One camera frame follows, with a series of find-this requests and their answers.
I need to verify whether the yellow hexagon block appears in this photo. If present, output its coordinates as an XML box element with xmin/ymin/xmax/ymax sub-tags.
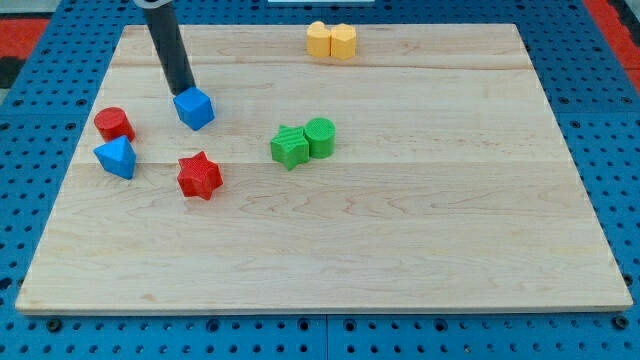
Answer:
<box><xmin>330</xmin><ymin>23</ymin><xmax>357</xmax><ymax>60</ymax></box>

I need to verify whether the green star block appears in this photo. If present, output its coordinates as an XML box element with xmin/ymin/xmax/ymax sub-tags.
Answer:
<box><xmin>270</xmin><ymin>125</ymin><xmax>310</xmax><ymax>171</ymax></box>

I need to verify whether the yellow heart block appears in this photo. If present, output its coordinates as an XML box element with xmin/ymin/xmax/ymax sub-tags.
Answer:
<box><xmin>306</xmin><ymin>21</ymin><xmax>331</xmax><ymax>58</ymax></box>

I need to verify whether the light wooden board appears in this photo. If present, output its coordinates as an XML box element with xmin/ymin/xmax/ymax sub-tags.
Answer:
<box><xmin>15</xmin><ymin>24</ymin><xmax>633</xmax><ymax>316</ymax></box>

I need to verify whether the blue triangle block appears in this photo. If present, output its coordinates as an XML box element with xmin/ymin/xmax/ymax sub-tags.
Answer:
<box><xmin>93</xmin><ymin>135</ymin><xmax>137</xmax><ymax>180</ymax></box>

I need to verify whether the blue cube block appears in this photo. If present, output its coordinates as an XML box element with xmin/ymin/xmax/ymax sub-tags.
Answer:
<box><xmin>173</xmin><ymin>87</ymin><xmax>215</xmax><ymax>131</ymax></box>

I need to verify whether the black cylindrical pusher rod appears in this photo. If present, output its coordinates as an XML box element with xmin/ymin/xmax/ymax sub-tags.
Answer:
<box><xmin>134</xmin><ymin>0</ymin><xmax>195</xmax><ymax>95</ymax></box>

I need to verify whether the red cylinder block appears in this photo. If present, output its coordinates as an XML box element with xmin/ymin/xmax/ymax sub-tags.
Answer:
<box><xmin>94</xmin><ymin>107</ymin><xmax>136</xmax><ymax>142</ymax></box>

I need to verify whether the red star block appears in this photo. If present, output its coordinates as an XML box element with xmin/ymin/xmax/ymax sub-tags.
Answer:
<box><xmin>177</xmin><ymin>151</ymin><xmax>223</xmax><ymax>200</ymax></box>

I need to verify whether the green cylinder block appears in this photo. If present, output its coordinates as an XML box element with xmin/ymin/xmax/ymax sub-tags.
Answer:
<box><xmin>304</xmin><ymin>117</ymin><xmax>336</xmax><ymax>159</ymax></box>

